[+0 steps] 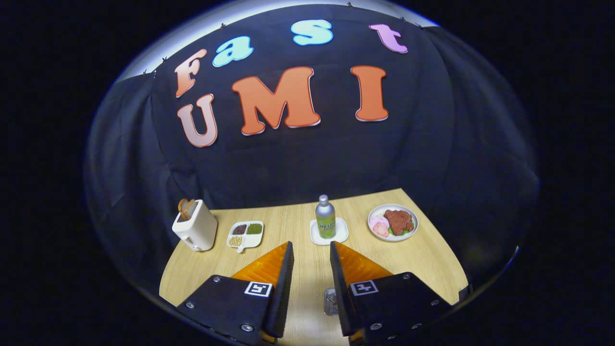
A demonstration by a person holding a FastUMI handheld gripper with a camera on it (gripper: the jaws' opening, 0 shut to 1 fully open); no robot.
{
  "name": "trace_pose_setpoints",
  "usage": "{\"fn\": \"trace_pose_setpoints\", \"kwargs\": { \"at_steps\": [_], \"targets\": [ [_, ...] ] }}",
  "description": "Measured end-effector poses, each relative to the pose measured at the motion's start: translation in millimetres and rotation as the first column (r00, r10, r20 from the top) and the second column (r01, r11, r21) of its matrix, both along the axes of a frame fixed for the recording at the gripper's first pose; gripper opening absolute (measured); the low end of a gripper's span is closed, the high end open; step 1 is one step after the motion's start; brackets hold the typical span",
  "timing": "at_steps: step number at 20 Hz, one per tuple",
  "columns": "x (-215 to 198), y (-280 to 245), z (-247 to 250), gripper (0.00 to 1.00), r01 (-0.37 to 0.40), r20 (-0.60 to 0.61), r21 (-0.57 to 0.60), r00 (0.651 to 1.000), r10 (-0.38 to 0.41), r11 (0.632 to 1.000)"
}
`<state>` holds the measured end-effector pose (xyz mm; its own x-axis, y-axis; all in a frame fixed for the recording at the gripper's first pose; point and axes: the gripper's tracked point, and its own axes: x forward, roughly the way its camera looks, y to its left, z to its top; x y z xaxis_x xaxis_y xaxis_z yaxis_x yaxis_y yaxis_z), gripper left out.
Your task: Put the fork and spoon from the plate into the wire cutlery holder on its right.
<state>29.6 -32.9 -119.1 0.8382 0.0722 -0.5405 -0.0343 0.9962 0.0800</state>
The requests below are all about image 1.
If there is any black backdrop cloth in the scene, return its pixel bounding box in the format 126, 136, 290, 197
83, 4, 541, 308

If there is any brown fried meat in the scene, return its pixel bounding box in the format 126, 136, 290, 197
383, 209, 414, 236

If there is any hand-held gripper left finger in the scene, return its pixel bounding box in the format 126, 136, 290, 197
175, 241, 295, 346

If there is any white toaster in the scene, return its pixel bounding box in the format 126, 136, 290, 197
172, 199, 218, 252

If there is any white oval plate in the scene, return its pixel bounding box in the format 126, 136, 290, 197
367, 203, 419, 242

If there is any white square coaster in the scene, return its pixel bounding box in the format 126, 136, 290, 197
310, 217, 349, 246

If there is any metal wire basket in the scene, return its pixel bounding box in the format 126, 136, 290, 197
324, 287, 339, 316

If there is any white divided dish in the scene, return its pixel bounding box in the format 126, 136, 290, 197
226, 221, 264, 253

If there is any green label metal bottle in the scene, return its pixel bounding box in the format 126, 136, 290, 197
315, 195, 337, 239

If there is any row of black cloth clips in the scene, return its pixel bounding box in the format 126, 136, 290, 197
144, 2, 423, 77

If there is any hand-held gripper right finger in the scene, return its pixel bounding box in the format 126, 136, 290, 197
329, 241, 452, 346

